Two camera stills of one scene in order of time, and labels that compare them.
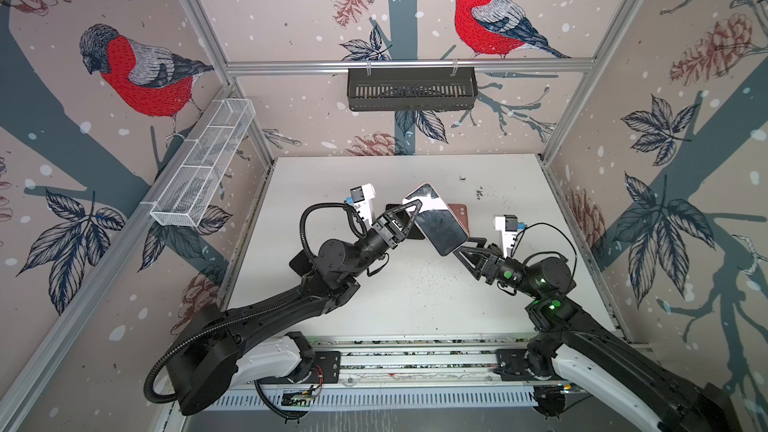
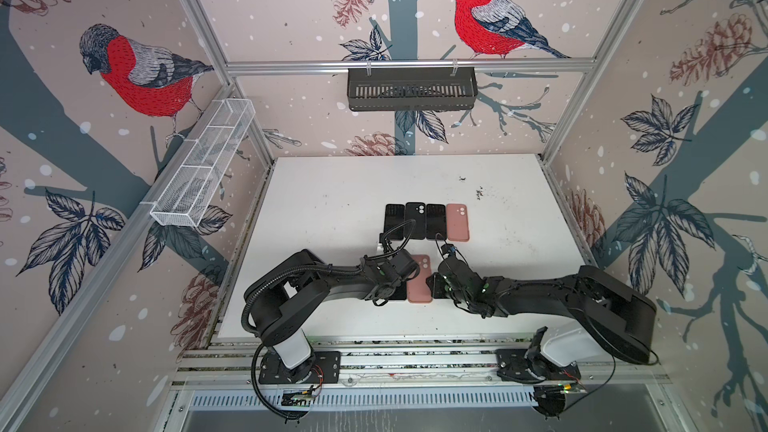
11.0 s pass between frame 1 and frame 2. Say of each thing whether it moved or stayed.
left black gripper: moved
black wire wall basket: stayed
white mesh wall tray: stayed
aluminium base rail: stayed
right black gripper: moved
